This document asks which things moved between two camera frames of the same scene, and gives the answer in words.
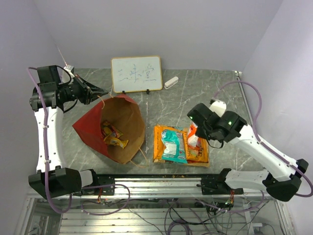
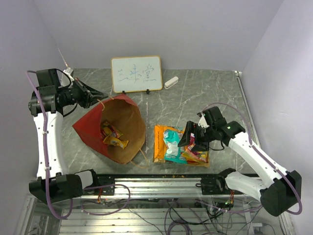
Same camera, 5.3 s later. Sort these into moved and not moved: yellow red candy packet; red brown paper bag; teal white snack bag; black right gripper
Moved: black right gripper
Not moved: yellow red candy packet; red brown paper bag; teal white snack bag
